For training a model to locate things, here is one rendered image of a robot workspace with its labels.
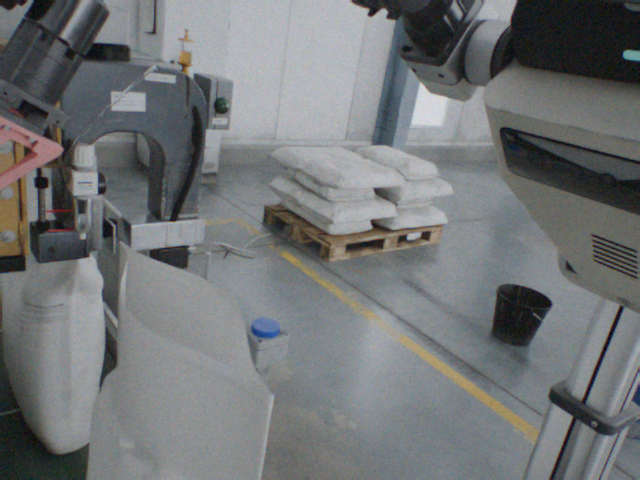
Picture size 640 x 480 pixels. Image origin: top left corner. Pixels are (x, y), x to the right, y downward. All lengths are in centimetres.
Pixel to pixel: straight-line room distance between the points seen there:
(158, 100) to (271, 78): 491
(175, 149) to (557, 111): 63
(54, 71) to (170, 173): 49
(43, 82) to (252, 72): 522
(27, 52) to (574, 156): 59
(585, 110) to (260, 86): 523
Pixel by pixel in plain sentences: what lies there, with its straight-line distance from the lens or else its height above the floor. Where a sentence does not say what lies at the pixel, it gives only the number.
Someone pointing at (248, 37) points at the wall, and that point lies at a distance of 571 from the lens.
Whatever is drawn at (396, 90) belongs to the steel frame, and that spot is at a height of 91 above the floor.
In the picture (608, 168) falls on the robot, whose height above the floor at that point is 134.
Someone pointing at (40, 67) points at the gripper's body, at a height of 137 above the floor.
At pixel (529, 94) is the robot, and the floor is 140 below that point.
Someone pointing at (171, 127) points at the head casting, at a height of 124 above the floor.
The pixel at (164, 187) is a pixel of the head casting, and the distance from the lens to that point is 105.
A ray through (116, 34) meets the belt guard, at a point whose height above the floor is 138.
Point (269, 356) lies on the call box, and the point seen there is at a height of 80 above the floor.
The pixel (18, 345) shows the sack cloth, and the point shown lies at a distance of 147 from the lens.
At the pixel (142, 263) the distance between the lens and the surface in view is 97.
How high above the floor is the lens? 144
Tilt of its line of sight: 21 degrees down
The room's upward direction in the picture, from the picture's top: 9 degrees clockwise
